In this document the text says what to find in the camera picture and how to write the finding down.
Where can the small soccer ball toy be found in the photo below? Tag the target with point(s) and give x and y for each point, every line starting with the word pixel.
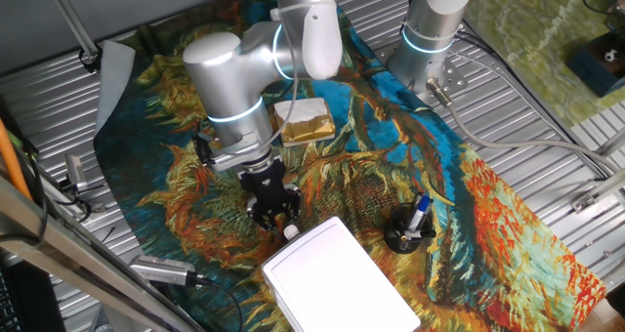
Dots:
pixel 610 55

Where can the blue capped marker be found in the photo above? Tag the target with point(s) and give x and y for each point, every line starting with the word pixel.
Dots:
pixel 420 212

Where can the sunflower painting cloth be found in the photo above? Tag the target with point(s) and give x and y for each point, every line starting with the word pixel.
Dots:
pixel 171 200

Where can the black pen holder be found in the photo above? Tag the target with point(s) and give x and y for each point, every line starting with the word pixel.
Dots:
pixel 398 239

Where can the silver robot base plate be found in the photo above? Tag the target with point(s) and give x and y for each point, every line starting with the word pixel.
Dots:
pixel 451 80

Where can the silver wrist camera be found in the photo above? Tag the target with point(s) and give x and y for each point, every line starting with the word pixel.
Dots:
pixel 239 153

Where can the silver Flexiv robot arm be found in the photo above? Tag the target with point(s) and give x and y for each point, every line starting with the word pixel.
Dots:
pixel 229 78

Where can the grey tripod pole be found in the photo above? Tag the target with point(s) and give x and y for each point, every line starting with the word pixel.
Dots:
pixel 70 14

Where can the black monitor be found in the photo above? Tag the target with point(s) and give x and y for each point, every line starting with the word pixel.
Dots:
pixel 29 302

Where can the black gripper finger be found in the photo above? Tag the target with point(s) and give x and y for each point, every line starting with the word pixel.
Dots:
pixel 291 210
pixel 261 219

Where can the finned silver camera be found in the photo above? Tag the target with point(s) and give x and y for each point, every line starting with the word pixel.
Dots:
pixel 158 269

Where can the dark blue box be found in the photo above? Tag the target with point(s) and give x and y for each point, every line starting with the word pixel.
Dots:
pixel 591 73

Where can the white plastic lidded box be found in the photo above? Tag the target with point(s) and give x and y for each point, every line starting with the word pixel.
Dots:
pixel 337 283

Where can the aluminium frame bar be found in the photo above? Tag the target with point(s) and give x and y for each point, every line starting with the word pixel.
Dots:
pixel 73 259

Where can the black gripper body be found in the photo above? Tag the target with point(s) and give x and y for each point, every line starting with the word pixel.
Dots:
pixel 268 190

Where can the aluminium corner bracket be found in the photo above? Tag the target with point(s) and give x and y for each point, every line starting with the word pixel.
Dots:
pixel 593 195

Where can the gold and white tissue pack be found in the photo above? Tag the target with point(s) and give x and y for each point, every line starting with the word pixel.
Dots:
pixel 307 127

